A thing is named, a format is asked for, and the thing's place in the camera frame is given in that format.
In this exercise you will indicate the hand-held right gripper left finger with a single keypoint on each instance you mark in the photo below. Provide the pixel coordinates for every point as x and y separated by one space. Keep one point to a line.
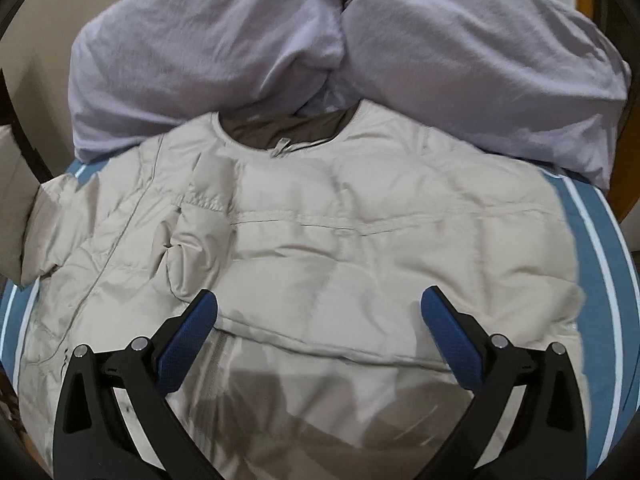
192 330

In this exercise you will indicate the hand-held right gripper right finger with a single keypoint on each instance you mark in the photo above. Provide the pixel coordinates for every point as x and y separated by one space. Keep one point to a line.
447 330

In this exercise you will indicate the beige puffer jacket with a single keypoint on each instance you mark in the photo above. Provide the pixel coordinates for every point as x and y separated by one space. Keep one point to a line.
325 260

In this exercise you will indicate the blue white striped bed sheet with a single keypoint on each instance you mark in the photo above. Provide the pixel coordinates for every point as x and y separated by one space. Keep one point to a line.
595 270

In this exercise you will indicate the lavender duvet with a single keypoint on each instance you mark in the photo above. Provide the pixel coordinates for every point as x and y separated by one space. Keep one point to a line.
200 50

